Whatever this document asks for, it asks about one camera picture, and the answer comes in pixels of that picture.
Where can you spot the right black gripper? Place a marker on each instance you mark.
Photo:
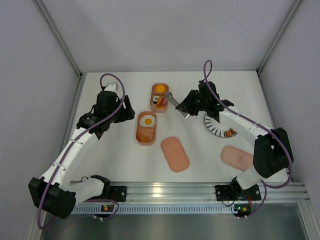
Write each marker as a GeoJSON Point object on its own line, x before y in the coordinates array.
{"type": "Point", "coordinates": [191, 100]}

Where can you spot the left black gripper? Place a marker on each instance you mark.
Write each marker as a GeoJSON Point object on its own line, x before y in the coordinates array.
{"type": "Point", "coordinates": [127, 111]}

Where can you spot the white fried egg toy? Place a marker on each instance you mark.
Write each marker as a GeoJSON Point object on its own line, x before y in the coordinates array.
{"type": "Point", "coordinates": [147, 121]}

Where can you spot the orange toy fried shrimp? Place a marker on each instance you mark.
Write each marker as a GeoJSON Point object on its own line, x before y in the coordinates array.
{"type": "Point", "coordinates": [142, 138]}

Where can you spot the metal tongs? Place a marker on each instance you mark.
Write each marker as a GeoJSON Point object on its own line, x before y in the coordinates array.
{"type": "Point", "coordinates": [169, 97]}

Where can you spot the black white sushi roll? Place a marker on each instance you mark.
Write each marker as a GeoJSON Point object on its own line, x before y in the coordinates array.
{"type": "Point", "coordinates": [155, 99]}

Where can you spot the striped round plate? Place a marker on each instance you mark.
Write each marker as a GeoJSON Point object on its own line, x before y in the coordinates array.
{"type": "Point", "coordinates": [214, 127]}

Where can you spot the orange round toy food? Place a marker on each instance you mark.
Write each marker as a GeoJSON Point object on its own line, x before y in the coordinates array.
{"type": "Point", "coordinates": [160, 88]}

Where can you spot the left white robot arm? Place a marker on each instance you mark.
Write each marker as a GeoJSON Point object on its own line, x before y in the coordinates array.
{"type": "Point", "coordinates": [54, 192]}

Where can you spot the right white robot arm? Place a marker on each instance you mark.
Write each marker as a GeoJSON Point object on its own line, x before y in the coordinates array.
{"type": "Point", "coordinates": [271, 147]}

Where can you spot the near pink lunch box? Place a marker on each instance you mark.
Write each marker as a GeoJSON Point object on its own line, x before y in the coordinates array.
{"type": "Point", "coordinates": [150, 132]}

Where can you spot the pink lunch box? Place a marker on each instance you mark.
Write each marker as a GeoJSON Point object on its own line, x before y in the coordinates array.
{"type": "Point", "coordinates": [153, 93]}
{"type": "Point", "coordinates": [150, 132]}

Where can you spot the far pink lunch box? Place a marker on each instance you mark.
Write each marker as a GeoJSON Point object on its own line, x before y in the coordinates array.
{"type": "Point", "coordinates": [153, 93]}

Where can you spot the centre pink box lid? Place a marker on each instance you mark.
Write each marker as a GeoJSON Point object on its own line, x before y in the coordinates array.
{"type": "Point", "coordinates": [175, 154]}

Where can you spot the pink box lid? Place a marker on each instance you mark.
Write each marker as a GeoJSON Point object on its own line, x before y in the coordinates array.
{"type": "Point", "coordinates": [236, 158]}
{"type": "Point", "coordinates": [175, 154]}

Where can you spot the right pink box lid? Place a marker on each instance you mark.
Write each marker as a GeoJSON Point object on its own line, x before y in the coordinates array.
{"type": "Point", "coordinates": [236, 158]}

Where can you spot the small brown toy meat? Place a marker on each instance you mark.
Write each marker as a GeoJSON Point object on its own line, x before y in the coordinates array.
{"type": "Point", "coordinates": [230, 133]}

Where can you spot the left aluminium frame post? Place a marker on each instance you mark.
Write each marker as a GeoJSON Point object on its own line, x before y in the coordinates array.
{"type": "Point", "coordinates": [39, 4]}

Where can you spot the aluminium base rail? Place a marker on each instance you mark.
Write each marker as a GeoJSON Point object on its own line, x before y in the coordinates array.
{"type": "Point", "coordinates": [202, 193]}

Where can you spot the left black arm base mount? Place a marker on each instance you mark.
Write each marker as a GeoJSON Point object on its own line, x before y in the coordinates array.
{"type": "Point", "coordinates": [116, 193]}

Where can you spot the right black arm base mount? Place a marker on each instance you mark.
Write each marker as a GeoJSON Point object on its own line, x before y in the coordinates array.
{"type": "Point", "coordinates": [229, 192]}

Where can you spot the grey slotted cable duct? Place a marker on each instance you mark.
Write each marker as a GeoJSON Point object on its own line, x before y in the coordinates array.
{"type": "Point", "coordinates": [131, 209]}

